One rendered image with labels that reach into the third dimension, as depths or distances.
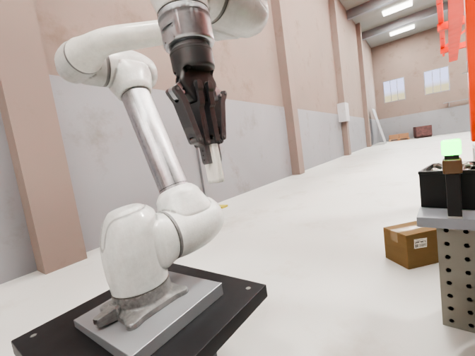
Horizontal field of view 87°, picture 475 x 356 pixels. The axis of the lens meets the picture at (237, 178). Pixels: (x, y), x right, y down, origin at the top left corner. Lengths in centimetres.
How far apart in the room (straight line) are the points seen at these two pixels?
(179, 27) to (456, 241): 102
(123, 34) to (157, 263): 59
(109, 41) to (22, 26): 196
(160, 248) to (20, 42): 220
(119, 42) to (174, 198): 44
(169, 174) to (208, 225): 21
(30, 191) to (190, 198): 175
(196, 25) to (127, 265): 55
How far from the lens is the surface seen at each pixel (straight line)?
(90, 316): 88
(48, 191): 244
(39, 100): 254
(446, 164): 86
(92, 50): 82
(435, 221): 89
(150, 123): 91
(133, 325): 73
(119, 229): 70
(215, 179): 46
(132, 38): 76
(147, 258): 71
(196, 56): 46
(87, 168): 275
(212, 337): 68
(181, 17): 48
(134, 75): 99
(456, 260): 114
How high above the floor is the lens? 71
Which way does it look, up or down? 6 degrees down
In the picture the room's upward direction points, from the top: 8 degrees counter-clockwise
